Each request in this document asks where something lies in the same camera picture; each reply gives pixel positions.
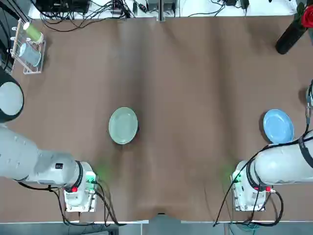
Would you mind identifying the aluminium frame post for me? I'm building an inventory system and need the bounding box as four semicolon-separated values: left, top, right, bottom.
158;0;165;22

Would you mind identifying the black base cable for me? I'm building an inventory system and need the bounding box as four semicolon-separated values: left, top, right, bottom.
241;187;286;226
94;180;128;226

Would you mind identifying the blue cup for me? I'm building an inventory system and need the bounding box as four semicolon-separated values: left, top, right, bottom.
20;43;41;67

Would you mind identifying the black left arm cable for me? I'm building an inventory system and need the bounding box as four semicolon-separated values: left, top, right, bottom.
13;180;74;225

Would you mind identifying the green cup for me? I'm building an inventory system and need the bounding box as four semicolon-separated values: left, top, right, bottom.
23;22;44;44

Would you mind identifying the black left base cable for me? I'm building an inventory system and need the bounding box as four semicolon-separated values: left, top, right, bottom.
94;180;128;226

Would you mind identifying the flat black electronics box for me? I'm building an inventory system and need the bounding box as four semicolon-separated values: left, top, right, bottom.
35;0;90;13

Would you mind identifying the black vase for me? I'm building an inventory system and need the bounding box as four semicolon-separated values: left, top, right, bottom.
275;14;309;55

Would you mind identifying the blue plate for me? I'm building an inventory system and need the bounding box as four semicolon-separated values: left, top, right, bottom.
263;109;295;144

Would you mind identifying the green plate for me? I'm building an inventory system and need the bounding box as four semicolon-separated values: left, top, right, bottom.
108;107;138;145

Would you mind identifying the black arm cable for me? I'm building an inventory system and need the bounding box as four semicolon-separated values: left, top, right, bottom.
13;180;74;225
213;137;313;227

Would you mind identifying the black right base cable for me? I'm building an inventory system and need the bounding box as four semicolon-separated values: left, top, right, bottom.
241;187;286;226

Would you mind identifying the wooden cup rack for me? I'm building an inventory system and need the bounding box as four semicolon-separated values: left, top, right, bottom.
9;19;47;74

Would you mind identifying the red rose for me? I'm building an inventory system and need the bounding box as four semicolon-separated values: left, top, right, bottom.
300;4;313;28

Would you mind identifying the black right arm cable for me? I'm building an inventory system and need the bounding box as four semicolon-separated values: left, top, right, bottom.
213;137;313;227

